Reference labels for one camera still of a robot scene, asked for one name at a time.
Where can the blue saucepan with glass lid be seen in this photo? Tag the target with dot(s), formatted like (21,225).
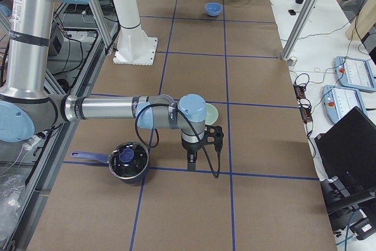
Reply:
(128,162)

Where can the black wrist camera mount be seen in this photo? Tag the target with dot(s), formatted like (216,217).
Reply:
(213,135)

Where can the upper teach pendant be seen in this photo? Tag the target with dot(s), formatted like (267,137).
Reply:
(355,73)

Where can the blue bowl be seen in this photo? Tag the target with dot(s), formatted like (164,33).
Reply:
(213,9)

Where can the white pillar with base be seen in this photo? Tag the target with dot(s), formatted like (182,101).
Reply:
(134,46)

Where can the black monitor stand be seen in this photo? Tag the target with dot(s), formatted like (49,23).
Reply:
(352,207)

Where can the lower teach pendant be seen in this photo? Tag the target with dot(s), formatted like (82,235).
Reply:
(338,101)

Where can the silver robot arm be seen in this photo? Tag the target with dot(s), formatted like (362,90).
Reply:
(27,109)

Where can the grey control box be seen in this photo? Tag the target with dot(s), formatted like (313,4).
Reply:
(58,35)

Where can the aluminium frame post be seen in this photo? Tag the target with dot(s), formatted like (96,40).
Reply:
(296,31)

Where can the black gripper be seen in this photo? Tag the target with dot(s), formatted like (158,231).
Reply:
(189,146)

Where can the small black puck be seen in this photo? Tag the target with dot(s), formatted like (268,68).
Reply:
(292,12)

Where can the orange black power strip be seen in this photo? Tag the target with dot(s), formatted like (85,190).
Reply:
(304,104)

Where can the black laptop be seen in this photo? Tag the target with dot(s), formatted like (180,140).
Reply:
(348,149)

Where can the light green bowl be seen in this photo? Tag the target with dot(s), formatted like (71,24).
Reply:
(212,114)

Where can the clear plastic bag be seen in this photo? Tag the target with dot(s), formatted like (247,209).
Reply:
(13,189)

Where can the teach pendant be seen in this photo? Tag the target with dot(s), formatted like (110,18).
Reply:
(355,73)
(338,101)

